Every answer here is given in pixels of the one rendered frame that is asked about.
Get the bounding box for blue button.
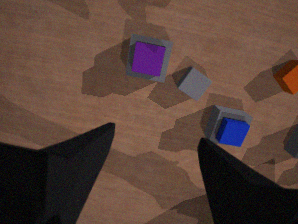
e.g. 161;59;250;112
203;105;253;148

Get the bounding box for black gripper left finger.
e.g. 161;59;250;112
0;122;115;224

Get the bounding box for red button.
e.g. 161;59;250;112
284;124;298;159

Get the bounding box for grey block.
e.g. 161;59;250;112
176;66;213;101

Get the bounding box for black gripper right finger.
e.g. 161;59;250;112
197;138;298;224

